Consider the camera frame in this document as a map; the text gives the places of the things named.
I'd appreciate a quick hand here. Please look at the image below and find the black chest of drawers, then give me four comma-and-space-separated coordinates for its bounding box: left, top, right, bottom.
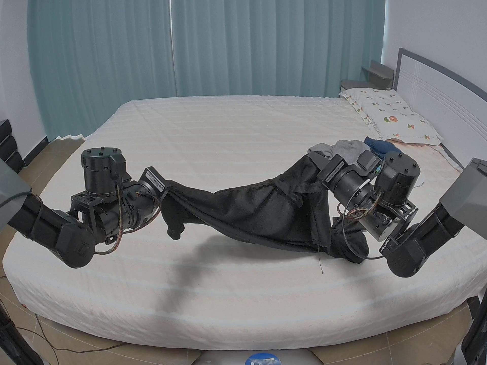
0, 119, 26, 174

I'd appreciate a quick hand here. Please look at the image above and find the blue-green curtain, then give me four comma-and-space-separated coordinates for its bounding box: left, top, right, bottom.
171, 0, 387, 98
27, 0, 176, 141

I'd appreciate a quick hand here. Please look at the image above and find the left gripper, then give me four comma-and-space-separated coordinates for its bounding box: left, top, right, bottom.
127, 167, 170, 229

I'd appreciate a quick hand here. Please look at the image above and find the black T-shirt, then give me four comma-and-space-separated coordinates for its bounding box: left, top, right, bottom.
162, 154, 370, 275

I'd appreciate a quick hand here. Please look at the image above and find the white printed pillow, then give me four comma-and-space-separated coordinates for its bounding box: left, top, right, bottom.
339, 87, 445, 145

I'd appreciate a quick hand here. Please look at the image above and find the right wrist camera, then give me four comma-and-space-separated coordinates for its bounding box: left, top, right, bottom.
356, 151, 382, 175

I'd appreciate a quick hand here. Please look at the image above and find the pile of clothes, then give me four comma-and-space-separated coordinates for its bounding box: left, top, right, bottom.
307, 136, 404, 162

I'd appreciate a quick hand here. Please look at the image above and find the black cable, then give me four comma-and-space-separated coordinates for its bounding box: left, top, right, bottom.
0, 291, 128, 353
0, 192, 34, 208
337, 204, 387, 261

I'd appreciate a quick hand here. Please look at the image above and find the bed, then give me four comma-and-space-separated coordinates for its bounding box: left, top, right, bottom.
0, 48, 487, 351

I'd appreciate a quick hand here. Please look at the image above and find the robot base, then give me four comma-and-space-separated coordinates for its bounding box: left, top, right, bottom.
196, 348, 320, 365

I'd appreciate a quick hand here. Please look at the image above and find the grey bedside table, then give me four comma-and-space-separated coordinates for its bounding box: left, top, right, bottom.
340, 60, 394, 98

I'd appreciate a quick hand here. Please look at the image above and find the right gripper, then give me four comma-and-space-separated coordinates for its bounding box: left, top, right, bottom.
318, 154, 375, 209

